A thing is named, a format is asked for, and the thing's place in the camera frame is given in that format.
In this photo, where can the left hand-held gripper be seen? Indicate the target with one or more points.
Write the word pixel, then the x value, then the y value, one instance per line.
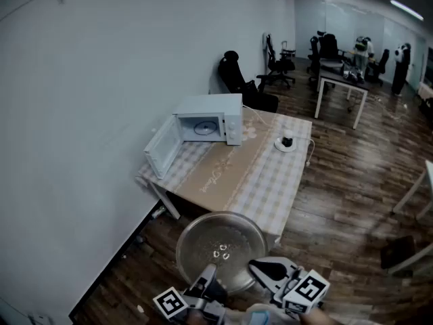
pixel 203 305

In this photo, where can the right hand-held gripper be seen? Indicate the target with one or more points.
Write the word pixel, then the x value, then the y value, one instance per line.
pixel 304 291

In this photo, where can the person's right forearm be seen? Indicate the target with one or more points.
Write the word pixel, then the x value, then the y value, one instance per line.
pixel 314 317

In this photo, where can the light blue neck scarf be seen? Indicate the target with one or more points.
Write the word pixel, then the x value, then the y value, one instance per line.
pixel 260 317

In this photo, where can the person's white shirt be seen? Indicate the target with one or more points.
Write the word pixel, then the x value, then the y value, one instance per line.
pixel 243 315

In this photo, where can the small bottle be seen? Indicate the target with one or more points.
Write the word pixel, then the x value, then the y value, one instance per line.
pixel 158 212

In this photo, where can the dark square stool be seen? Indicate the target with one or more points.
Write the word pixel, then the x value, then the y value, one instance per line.
pixel 397 250

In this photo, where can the white round dish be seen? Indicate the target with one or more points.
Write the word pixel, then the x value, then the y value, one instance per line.
pixel 279 147

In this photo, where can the black and white cup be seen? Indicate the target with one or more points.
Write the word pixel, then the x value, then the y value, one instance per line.
pixel 287 135

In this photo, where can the white microwave oven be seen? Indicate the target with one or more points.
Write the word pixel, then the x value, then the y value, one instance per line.
pixel 203 108

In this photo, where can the white side table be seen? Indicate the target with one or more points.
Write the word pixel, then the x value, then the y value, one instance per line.
pixel 430 171

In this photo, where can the black reclined office chair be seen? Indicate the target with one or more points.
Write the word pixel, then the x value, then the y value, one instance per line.
pixel 233 76

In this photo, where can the dark equipment pile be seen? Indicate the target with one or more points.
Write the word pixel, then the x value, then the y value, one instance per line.
pixel 352 71

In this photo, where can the small wheeled cart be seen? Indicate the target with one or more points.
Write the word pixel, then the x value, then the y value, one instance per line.
pixel 289 51

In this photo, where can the ceiling light tube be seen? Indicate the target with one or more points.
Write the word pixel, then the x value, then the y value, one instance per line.
pixel 406 9

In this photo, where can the white furniture frame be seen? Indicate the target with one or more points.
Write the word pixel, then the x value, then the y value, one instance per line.
pixel 411 261

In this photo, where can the dark-top white-frame desk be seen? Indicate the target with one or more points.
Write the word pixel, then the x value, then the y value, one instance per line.
pixel 335 75

